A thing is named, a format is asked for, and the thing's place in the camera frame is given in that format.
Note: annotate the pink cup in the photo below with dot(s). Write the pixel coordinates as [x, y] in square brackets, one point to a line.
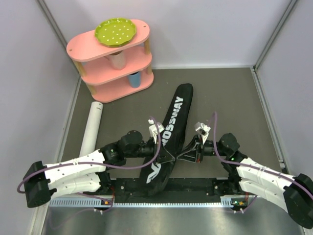
[117, 60]

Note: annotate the white shuttlecock tube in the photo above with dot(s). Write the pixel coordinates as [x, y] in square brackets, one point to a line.
[91, 129]

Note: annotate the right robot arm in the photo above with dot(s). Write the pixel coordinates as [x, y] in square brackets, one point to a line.
[293, 194]

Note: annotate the pink three-tier shelf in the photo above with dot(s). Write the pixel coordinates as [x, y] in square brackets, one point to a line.
[104, 82]

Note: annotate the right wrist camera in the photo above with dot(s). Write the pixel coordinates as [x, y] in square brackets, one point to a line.
[203, 130]

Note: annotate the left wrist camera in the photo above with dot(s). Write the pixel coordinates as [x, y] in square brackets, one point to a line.
[153, 129]

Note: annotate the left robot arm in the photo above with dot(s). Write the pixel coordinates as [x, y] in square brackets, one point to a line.
[89, 172]

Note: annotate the green dotted plate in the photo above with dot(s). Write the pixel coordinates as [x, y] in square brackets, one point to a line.
[115, 32]

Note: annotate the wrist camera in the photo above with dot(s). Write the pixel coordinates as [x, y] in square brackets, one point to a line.
[203, 130]
[153, 129]

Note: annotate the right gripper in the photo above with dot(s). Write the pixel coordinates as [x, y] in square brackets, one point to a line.
[194, 152]

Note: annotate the black Crossway racket bag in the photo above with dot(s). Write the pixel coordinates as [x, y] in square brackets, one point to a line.
[154, 177]

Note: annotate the blue cup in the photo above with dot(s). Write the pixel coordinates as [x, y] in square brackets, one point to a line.
[135, 79]

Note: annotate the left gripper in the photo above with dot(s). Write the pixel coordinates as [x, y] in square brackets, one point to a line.
[164, 156]

